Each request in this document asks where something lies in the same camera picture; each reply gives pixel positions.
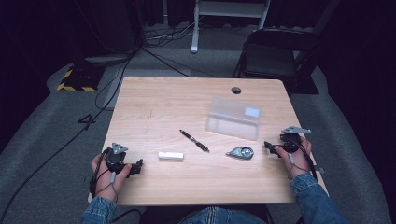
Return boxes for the black equipment stand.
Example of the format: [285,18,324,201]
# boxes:
[72,0,148,67]

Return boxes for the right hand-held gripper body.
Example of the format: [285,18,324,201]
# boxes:
[278,125,312,154]

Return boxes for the person's right hand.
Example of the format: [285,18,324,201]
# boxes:
[275,136,313,180]

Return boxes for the person's legs in jeans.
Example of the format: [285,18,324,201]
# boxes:
[179,206,265,224]

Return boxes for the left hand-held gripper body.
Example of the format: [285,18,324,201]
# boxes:
[104,142,135,175]

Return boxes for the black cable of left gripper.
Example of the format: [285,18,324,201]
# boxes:
[89,148,111,199]

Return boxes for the white eraser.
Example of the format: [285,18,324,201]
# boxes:
[157,150,185,162]

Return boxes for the long black floor cable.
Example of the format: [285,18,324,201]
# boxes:
[0,57,134,223]

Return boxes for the white metal desk frame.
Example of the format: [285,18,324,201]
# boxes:
[190,0,272,55]

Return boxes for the black folding chair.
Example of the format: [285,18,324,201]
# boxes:
[232,27,322,95]

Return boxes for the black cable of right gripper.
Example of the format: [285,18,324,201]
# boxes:
[290,139,319,182]

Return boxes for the grey correction tape dispenser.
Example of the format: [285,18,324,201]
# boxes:
[225,146,255,161]

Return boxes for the black pen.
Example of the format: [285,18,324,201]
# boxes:
[178,129,211,154]

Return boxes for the person's left hand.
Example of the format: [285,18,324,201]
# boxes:
[91,151,134,203]

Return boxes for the clear plastic pencil case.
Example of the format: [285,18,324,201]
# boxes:
[205,95,263,141]

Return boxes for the bundle of floor cables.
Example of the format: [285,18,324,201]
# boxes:
[144,21,202,49]

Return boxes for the thin grey cord with toggle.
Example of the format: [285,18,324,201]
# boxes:
[286,152,310,181]
[94,170,120,203]

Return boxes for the black yellow striped stand base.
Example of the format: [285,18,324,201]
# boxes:
[56,63,106,93]

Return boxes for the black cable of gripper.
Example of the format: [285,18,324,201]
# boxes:
[290,139,319,182]
[89,148,111,199]

